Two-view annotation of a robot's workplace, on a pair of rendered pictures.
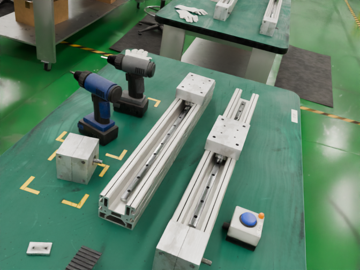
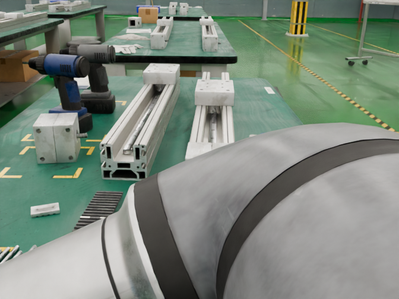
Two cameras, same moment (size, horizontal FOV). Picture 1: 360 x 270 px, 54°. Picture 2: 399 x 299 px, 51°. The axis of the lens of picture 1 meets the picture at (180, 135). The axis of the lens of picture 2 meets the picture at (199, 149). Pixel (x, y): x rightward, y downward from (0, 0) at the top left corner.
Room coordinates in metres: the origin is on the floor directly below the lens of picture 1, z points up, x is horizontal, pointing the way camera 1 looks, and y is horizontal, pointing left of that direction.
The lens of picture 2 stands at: (-0.24, 0.10, 1.18)
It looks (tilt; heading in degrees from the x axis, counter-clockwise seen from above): 22 degrees down; 350
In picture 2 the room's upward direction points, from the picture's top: 1 degrees clockwise
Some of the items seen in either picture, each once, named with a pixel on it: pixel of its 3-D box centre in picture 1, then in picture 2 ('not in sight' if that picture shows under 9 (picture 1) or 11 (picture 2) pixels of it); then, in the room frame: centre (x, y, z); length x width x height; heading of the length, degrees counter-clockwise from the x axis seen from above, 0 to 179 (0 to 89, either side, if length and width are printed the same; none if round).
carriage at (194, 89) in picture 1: (194, 91); (162, 77); (1.23, -0.02, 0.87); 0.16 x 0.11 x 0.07; 167
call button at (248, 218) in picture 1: (248, 219); not in sight; (0.65, -0.22, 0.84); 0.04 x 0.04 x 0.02
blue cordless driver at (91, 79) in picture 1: (92, 104); (56, 92); (0.97, 0.30, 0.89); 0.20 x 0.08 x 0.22; 64
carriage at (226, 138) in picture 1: (226, 139); (214, 96); (0.95, -0.15, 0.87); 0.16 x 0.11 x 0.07; 167
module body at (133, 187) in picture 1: (171, 133); (151, 110); (0.99, 0.03, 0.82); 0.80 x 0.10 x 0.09; 167
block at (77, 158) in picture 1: (82, 159); (63, 137); (0.76, 0.26, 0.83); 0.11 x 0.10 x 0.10; 89
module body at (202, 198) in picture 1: (223, 151); (214, 111); (0.95, -0.15, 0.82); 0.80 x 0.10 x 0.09; 167
